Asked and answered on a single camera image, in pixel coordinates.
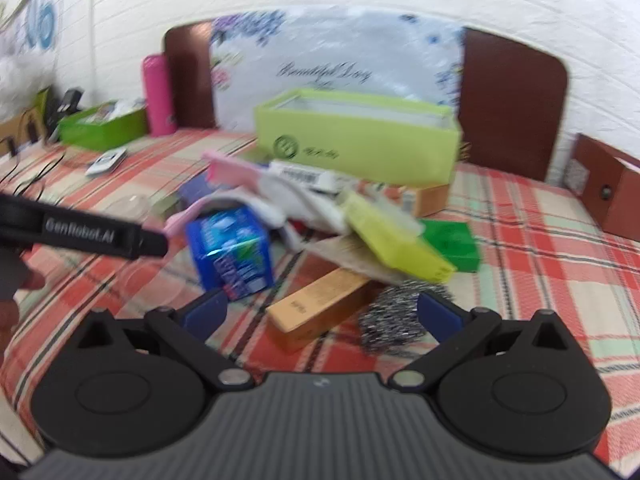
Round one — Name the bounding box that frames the plaid blanket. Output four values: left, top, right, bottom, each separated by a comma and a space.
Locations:
0, 127, 640, 466

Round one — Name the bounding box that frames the brown cardboard box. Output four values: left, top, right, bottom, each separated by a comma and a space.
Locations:
565, 132, 640, 243

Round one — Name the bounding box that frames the small green box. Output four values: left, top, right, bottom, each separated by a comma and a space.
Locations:
57, 100, 148, 151

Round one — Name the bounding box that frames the small olive box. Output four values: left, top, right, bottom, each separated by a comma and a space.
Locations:
150, 195, 182, 221

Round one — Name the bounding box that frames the clear plastic lid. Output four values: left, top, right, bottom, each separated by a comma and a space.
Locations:
107, 194, 151, 223
120, 255, 187, 307

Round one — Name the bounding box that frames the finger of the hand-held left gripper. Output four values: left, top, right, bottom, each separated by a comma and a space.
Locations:
140, 230, 170, 261

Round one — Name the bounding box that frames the purple packet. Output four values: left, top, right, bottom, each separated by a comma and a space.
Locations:
177, 172, 216, 208

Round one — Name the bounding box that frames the white barcode box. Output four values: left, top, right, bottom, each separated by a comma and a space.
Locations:
269, 160, 353, 193

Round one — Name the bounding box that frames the wall poster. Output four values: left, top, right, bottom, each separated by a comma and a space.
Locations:
0, 0, 63, 56

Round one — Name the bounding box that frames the large lime green box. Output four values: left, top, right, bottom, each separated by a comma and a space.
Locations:
252, 87, 463, 188

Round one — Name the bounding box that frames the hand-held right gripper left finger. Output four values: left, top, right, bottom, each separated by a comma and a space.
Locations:
75, 287, 256, 392

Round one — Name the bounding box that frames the white and pink rubber glove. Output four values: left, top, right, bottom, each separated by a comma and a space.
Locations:
202, 150, 346, 233
165, 187, 288, 238

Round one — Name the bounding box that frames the white remote control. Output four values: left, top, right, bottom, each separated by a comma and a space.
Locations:
85, 148, 129, 177

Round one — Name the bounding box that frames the white plastic bag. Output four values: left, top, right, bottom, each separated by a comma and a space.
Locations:
0, 55, 51, 106

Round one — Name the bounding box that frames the yellow-green box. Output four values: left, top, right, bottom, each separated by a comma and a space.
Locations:
344, 191, 457, 285

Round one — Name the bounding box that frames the person's left hand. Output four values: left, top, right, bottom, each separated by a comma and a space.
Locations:
0, 247, 46, 356

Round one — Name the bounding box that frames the steel wool scrubber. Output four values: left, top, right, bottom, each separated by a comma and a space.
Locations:
359, 282, 451, 361

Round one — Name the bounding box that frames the brown wooden headboard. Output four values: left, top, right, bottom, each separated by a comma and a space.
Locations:
162, 20, 571, 183

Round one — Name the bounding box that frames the pink thermos bottle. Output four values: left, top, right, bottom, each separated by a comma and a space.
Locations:
141, 54, 177, 137

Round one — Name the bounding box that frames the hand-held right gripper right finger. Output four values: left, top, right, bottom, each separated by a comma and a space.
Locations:
390, 292, 573, 392

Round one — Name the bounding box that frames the black device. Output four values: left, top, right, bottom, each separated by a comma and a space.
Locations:
45, 88, 85, 141

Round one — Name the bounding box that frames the short orange box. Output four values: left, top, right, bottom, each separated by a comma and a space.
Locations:
367, 180, 451, 218

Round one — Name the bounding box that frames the floral bedding package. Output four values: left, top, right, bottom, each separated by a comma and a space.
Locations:
207, 5, 466, 133

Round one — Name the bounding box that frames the dark green box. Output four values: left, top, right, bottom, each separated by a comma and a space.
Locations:
422, 219, 482, 273

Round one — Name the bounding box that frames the blue tissue packet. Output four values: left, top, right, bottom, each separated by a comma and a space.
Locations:
186, 207, 276, 302

